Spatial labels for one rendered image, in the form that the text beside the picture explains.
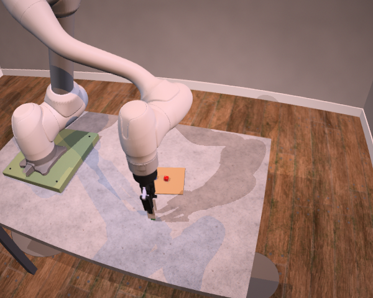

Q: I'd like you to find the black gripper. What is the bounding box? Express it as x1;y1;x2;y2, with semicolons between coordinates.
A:
132;169;157;219

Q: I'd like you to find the orange flat mat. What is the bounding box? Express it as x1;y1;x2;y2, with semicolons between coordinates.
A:
155;167;185;195

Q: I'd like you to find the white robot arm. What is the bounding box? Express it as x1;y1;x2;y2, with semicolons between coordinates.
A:
1;0;193;176

